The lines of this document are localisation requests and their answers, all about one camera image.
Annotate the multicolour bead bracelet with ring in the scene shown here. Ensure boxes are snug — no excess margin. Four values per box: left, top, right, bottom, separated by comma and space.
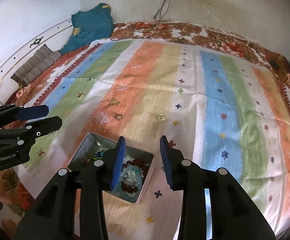
83, 148, 108, 167

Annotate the light blue bead bracelet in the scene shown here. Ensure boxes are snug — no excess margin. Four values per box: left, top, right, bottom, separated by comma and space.
117, 164, 145, 199

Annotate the dark red bead bracelet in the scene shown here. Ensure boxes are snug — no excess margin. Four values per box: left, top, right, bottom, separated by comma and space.
120, 157, 150, 196

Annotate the brown floral bedsheet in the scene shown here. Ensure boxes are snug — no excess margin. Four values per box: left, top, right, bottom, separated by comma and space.
2, 21, 290, 225

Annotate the striped brown pillow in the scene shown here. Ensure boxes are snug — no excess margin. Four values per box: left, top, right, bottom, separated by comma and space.
11, 44, 61, 87

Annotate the white headboard with ornament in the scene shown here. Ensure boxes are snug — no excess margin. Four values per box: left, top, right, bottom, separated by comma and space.
0, 18, 73, 106

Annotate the silver metal tin box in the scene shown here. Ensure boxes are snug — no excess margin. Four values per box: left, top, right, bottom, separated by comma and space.
67, 133, 154, 204

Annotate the teal blue garment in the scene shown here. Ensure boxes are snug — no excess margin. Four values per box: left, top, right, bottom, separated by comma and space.
59, 3, 114, 55

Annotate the small black object on bed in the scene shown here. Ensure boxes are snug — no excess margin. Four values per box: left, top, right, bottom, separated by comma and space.
269, 60, 280, 70

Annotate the black cable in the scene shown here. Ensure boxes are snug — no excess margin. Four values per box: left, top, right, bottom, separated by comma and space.
109, 0, 175, 41

